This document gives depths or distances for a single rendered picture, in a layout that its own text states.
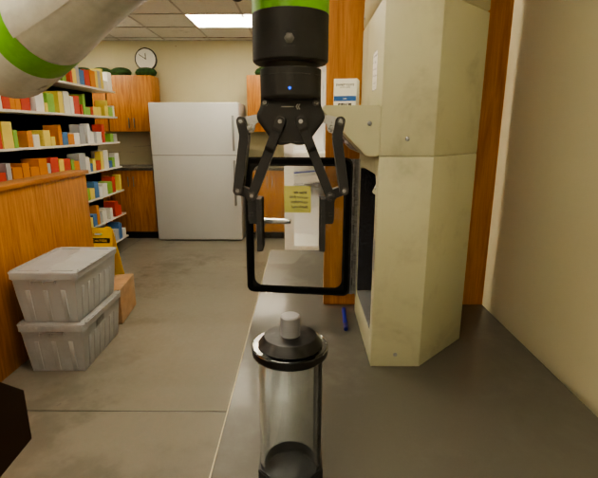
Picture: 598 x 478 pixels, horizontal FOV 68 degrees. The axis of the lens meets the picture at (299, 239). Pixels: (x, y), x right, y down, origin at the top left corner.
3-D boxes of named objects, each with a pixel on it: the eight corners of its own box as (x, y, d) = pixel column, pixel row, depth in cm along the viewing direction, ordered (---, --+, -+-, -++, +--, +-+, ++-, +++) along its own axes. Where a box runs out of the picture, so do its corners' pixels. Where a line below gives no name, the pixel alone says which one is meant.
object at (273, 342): (321, 342, 68) (321, 303, 67) (323, 375, 59) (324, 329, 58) (261, 341, 68) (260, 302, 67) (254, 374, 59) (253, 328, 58)
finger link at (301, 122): (293, 119, 58) (303, 115, 57) (326, 198, 60) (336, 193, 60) (292, 119, 54) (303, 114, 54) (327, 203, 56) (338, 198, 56)
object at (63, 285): (122, 289, 322) (118, 246, 314) (83, 325, 264) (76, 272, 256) (65, 289, 322) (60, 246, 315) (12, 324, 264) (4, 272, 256)
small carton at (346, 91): (359, 108, 100) (359, 81, 99) (356, 107, 96) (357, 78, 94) (337, 108, 102) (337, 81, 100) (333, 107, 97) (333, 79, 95)
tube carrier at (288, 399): (324, 445, 74) (326, 326, 68) (327, 498, 63) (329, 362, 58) (258, 445, 74) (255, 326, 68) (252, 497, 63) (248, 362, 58)
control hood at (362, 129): (359, 149, 120) (360, 111, 118) (379, 156, 89) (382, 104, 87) (317, 149, 121) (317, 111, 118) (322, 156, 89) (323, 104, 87)
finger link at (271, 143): (288, 119, 54) (277, 114, 54) (253, 202, 56) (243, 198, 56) (289, 119, 58) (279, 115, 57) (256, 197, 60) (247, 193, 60)
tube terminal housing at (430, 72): (438, 310, 132) (460, 30, 113) (480, 367, 100) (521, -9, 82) (354, 310, 132) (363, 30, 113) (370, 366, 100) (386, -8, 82)
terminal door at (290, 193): (349, 296, 129) (353, 157, 120) (247, 291, 133) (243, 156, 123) (349, 295, 130) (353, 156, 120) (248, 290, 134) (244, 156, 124)
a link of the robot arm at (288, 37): (246, 3, 48) (331, 3, 47) (257, 27, 59) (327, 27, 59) (247, 64, 49) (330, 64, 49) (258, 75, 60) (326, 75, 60)
